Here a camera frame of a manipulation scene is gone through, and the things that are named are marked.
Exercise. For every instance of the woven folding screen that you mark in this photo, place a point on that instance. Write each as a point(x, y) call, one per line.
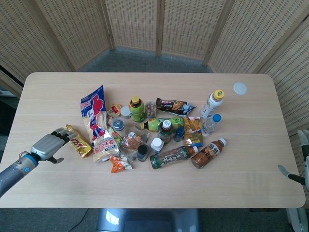
point(72, 31)

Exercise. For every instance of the dark brown snack packet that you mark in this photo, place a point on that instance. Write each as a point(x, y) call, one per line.
point(173, 106)

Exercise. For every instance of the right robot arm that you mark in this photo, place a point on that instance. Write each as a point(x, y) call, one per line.
point(299, 221)

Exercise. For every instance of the white round disc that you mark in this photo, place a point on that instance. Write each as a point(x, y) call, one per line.
point(240, 88)

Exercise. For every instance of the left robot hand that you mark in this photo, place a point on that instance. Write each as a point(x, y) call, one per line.
point(47, 146)

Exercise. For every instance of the brown coffee bottle white cap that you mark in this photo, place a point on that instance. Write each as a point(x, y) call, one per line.
point(207, 154)

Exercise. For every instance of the white milk bottle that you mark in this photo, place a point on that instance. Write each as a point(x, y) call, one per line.
point(157, 145)

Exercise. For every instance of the white drink bottle yellow cap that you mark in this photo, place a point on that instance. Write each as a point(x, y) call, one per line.
point(212, 104)

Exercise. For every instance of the gold foil snack bar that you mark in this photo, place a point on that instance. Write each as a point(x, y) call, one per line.
point(78, 142)

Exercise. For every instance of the clear water bottle blue cap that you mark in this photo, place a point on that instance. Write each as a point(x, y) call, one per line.
point(210, 125)

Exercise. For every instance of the green tea bottle yellow cap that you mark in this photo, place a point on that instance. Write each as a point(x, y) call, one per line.
point(137, 110)

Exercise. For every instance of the jasmine tea bottle white cap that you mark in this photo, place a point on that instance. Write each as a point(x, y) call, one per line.
point(169, 158)
point(166, 131)

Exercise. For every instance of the small yellow jelly packet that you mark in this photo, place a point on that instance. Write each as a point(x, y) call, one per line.
point(114, 110)

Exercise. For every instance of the white red blue glove bag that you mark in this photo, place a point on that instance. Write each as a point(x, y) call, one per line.
point(96, 116)

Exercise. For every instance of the green snack packet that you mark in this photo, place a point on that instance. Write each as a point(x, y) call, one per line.
point(116, 138)

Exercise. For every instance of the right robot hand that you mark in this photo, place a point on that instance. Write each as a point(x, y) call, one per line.
point(306, 169)

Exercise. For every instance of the black ink bottle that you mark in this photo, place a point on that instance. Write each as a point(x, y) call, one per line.
point(143, 153)

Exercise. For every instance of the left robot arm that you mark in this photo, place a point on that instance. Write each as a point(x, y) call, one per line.
point(14, 170)

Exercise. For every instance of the bright green drink bottle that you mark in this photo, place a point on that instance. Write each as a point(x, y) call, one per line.
point(154, 124)

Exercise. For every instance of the orange white snack packet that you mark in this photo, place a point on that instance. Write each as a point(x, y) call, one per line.
point(119, 165)

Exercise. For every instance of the small white jar grey lid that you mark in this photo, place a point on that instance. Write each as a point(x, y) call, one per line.
point(125, 111)

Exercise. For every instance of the yellow chips packet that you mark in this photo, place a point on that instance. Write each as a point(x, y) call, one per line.
point(193, 130)

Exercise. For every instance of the grey robot torso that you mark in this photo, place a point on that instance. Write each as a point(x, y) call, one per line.
point(147, 221)

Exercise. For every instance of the clear wrapped bread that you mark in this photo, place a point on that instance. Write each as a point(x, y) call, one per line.
point(131, 142)

